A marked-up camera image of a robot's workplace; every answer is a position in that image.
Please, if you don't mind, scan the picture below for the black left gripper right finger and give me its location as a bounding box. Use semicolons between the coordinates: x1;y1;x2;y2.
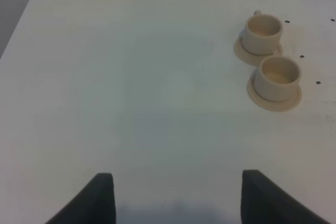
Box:
240;170;327;224

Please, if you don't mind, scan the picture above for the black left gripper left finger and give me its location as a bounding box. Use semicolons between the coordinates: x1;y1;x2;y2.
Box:
47;173;116;224

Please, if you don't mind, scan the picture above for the beige near cup saucer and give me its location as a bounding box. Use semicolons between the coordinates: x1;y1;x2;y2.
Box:
247;75;302;112

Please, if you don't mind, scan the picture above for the beige cup saucer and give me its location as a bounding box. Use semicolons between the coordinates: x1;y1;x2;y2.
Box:
234;37;282;66
247;75;302;112

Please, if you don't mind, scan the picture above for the beige near teacup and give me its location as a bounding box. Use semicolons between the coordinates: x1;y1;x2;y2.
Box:
253;56;301;102

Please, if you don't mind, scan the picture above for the beige teacup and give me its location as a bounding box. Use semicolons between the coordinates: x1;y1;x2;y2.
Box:
253;56;301;102
241;10;283;56

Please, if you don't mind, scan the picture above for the beige far cup saucer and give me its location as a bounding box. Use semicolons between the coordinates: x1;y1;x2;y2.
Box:
234;37;282;66

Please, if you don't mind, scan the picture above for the beige far teacup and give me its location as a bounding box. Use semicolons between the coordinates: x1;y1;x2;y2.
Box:
241;10;283;56

